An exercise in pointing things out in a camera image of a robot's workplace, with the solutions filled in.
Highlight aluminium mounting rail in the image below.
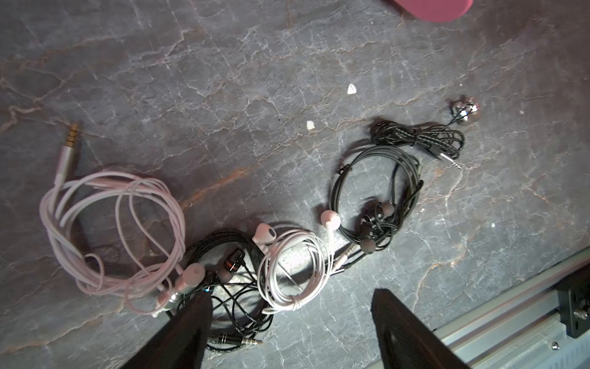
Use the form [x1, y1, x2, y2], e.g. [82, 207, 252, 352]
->
[431, 249, 589, 368]

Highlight white earphones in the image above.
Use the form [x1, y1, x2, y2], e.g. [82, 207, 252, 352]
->
[252, 210, 350, 316]
[38, 122, 207, 315]

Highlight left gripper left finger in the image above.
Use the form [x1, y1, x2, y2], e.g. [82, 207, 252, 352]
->
[123, 292, 213, 369]

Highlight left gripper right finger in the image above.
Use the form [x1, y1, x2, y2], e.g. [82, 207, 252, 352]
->
[371, 288, 469, 369]

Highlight black braided earphones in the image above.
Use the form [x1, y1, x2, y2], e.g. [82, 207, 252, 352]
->
[370, 97, 480, 169]

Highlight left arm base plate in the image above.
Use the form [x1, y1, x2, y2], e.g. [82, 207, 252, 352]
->
[556, 265, 589, 338]

